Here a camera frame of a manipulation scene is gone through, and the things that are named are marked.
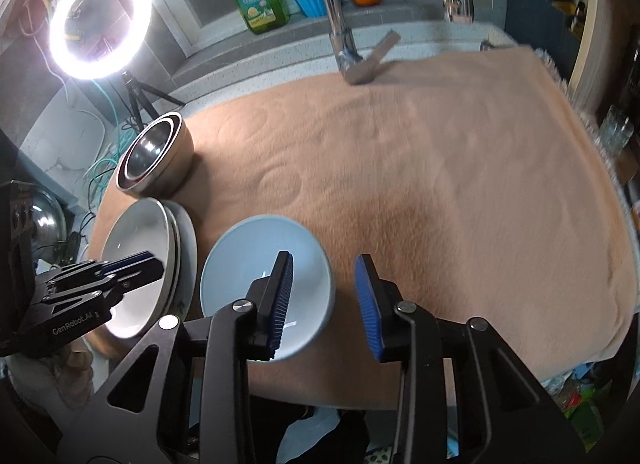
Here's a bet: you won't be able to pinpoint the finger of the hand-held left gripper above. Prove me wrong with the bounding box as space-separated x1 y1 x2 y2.
42 250 165 303

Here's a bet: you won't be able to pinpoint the dark blue knife block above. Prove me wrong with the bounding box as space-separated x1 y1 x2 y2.
504 0 593 79

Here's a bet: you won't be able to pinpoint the stainless steel bowl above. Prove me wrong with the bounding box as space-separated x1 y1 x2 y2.
115 112 195 197
122 116 183 179

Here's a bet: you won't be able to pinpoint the green plastic bag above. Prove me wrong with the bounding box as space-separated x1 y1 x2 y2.
545 364 616 435

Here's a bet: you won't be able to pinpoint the clear drinking glass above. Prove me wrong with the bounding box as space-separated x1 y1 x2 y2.
597 104 635 157

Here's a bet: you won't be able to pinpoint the steel cooking pot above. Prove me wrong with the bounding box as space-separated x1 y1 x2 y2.
27 189 68 265

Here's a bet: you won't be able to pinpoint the person's left hand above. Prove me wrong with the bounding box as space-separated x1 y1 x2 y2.
10 339 96 410

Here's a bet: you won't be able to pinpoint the white plate grey leaf print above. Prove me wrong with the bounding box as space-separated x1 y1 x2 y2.
100 198 177 339

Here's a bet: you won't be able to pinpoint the chrome faucet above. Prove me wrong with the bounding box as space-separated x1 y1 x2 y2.
305 0 402 86

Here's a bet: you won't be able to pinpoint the beige towel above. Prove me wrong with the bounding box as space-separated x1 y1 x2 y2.
87 46 638 410

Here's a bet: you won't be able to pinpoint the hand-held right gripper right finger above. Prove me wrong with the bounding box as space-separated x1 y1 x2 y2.
354 254 586 464

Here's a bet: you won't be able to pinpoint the wooden shelf unit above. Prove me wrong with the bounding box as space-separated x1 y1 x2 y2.
567 0 640 114

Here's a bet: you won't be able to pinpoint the deep white plate pink flowers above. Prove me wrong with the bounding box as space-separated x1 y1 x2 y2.
150 200 185 315

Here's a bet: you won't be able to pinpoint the wide white plate pink flowers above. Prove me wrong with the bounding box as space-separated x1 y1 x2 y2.
160 200 199 322

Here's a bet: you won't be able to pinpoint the dark cloth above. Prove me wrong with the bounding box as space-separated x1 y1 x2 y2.
190 396 401 464

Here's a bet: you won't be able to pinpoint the window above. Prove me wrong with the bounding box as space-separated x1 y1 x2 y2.
120 0 451 59

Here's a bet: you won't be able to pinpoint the dark bottle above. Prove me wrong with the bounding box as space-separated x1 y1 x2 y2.
617 38 640 109

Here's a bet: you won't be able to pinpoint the plain white bowl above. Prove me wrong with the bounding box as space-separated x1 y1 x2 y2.
200 215 335 362

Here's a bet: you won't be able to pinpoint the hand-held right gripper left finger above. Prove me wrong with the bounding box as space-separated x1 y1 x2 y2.
56 250 295 464

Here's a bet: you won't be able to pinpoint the ring light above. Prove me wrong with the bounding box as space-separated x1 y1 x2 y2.
49 0 153 79

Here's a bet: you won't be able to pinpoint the green cable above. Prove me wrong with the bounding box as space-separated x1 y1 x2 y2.
82 78 131 195

